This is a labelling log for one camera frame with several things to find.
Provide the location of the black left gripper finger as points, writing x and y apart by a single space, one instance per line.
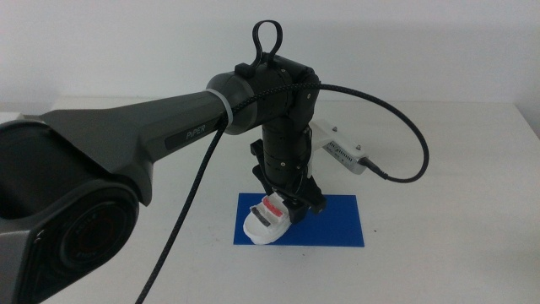
270 188
297 213

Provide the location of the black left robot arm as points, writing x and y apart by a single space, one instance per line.
126 126

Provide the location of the blue rectangular mat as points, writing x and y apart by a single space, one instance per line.
333 226

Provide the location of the black zip tie loop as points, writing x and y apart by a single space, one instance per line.
256 42

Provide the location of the white side table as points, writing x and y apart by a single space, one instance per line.
8 115

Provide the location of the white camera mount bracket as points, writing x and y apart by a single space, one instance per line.
322 131

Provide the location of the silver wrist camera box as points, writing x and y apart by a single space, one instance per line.
346 156

